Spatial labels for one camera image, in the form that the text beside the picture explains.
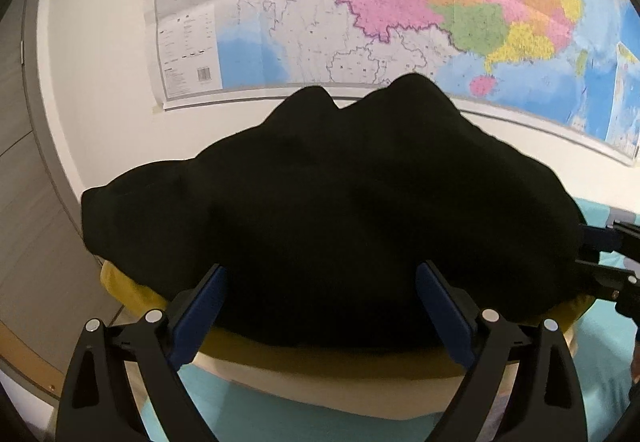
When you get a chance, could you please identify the black garment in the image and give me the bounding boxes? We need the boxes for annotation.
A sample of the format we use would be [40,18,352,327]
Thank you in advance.
[80,72,583,348]

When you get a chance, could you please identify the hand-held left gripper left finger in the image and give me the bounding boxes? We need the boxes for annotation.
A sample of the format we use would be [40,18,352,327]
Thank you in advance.
[55,263,228,442]

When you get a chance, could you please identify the teal grey printed bed sheet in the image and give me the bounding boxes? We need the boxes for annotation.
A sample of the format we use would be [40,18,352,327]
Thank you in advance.
[135,195,640,442]

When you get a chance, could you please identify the mustard garment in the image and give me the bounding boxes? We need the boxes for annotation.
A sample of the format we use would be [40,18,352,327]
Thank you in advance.
[99,259,593,380]

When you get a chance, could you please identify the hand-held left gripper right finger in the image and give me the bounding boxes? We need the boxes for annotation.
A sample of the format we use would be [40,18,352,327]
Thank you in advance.
[416,261,588,442]

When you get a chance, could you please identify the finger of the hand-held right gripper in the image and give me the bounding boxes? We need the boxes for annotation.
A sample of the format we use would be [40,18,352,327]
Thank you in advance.
[574,258,640,319]
[580,218,640,255]

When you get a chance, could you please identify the brown wooden panel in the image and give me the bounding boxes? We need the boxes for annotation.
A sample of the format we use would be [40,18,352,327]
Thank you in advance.
[0,0,126,423]

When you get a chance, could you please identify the beige garment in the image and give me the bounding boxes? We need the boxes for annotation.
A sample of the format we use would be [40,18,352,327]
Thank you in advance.
[192,352,576,423]

